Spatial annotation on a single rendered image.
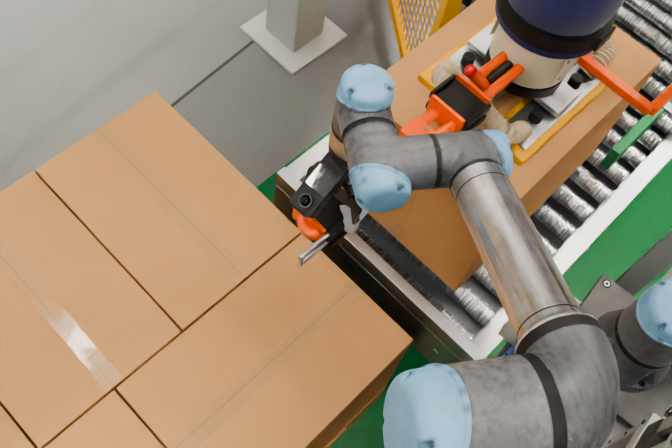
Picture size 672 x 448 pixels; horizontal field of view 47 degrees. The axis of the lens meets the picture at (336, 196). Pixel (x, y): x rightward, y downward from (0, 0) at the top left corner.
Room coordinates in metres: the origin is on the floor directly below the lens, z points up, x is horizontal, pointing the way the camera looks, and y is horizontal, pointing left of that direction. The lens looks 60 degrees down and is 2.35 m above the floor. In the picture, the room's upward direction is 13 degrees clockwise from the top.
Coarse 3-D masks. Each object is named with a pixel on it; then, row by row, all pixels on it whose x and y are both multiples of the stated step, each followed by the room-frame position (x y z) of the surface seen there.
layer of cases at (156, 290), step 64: (128, 128) 1.11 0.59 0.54; (192, 128) 1.15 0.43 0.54; (0, 192) 0.83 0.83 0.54; (64, 192) 0.87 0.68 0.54; (128, 192) 0.92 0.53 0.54; (192, 192) 0.96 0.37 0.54; (256, 192) 1.01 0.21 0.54; (0, 256) 0.67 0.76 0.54; (64, 256) 0.70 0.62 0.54; (128, 256) 0.74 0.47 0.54; (192, 256) 0.78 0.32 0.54; (256, 256) 0.82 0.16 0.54; (320, 256) 0.87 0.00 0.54; (0, 320) 0.51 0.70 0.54; (64, 320) 0.55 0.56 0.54; (128, 320) 0.58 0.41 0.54; (192, 320) 0.62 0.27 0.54; (256, 320) 0.66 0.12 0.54; (320, 320) 0.70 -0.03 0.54; (384, 320) 0.74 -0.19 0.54; (0, 384) 0.37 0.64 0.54; (64, 384) 0.40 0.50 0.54; (128, 384) 0.44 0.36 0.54; (192, 384) 0.47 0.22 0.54; (256, 384) 0.51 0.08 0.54; (320, 384) 0.54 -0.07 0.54; (384, 384) 0.68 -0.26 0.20
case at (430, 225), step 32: (480, 0) 1.36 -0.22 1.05; (448, 32) 1.24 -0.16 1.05; (416, 64) 1.12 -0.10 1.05; (640, 64) 1.28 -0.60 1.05; (416, 96) 1.04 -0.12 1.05; (512, 96) 1.10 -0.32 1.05; (608, 96) 1.16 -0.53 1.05; (480, 128) 1.00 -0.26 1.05; (576, 128) 1.05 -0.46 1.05; (608, 128) 1.26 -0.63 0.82; (544, 160) 0.95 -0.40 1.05; (576, 160) 1.14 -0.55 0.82; (416, 192) 0.91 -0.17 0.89; (448, 192) 0.87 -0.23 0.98; (544, 192) 1.03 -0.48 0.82; (384, 224) 0.93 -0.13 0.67; (416, 224) 0.89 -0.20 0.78; (448, 224) 0.85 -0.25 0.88; (416, 256) 0.87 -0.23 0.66; (448, 256) 0.83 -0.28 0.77
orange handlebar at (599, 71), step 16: (496, 64) 1.05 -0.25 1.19; (592, 64) 1.11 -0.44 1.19; (496, 80) 1.02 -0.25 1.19; (512, 80) 1.03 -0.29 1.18; (608, 80) 1.08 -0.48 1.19; (624, 96) 1.06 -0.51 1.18; (640, 96) 1.06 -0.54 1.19; (432, 112) 0.90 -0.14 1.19; (656, 112) 1.03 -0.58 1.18; (416, 128) 0.85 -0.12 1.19; (432, 128) 0.86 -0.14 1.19; (448, 128) 0.87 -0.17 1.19; (304, 224) 0.61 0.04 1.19
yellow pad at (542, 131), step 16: (576, 64) 1.21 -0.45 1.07; (576, 80) 1.14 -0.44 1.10; (592, 80) 1.17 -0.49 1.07; (592, 96) 1.14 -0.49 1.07; (512, 112) 1.04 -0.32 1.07; (528, 112) 1.05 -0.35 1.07; (544, 112) 1.06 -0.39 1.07; (576, 112) 1.08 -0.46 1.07; (544, 128) 1.02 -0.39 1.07; (560, 128) 1.03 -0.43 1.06; (528, 144) 0.97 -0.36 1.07
